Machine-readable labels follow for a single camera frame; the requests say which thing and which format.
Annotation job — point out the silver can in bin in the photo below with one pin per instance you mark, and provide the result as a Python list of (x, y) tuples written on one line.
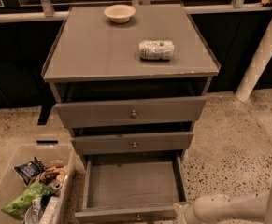
[(55, 184)]

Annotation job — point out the brown snack bag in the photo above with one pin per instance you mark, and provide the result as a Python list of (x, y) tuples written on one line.
[(51, 173)]

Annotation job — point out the dark blue snack bag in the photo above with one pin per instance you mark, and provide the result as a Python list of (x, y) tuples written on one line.
[(29, 170)]

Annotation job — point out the clear plastic water bottle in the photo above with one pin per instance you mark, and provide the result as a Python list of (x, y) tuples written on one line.
[(34, 213)]

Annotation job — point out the grey middle drawer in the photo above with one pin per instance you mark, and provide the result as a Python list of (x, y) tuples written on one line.
[(124, 143)]

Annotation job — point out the grey bottom drawer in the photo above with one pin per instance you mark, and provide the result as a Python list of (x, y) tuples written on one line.
[(132, 187)]

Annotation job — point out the beige paper bowl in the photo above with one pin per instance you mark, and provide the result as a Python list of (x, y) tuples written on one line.
[(119, 13)]

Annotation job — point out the grey wooden drawer cabinet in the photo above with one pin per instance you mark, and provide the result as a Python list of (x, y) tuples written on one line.
[(96, 60)]

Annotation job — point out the grey top drawer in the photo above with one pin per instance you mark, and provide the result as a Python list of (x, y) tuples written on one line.
[(130, 112)]

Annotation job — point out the clear plastic storage bin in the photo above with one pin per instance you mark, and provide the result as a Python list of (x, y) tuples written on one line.
[(12, 186)]

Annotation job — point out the green snack bag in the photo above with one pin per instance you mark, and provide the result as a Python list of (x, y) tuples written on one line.
[(19, 206)]

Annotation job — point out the grey drawer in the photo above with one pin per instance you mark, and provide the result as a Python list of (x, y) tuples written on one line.
[(124, 143), (130, 112), (132, 187)]

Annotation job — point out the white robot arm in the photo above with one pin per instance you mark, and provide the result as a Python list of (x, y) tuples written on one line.
[(213, 209)]

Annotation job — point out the grey metal railing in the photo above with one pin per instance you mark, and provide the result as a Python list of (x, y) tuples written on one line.
[(26, 16)]

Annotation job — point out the white diagonal support post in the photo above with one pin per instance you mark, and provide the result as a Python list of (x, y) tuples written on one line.
[(258, 63)]

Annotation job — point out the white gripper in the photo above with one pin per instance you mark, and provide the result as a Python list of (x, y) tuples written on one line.
[(192, 211)]

